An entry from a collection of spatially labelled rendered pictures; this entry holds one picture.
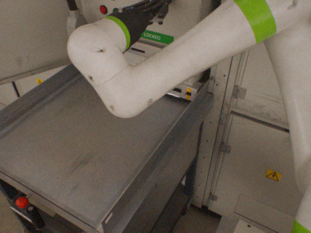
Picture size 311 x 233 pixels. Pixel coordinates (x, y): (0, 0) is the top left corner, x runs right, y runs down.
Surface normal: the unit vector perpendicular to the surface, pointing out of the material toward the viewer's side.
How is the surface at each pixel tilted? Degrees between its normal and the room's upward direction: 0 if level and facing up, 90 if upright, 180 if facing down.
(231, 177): 90
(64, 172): 0
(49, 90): 90
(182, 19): 90
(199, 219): 0
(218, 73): 90
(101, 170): 0
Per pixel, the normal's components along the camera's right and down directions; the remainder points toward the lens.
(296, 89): -0.64, 0.01
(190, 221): 0.00, -0.74
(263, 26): 0.09, 0.63
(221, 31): -0.27, 0.16
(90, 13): -0.50, 0.58
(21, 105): 0.87, 0.33
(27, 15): 0.56, 0.55
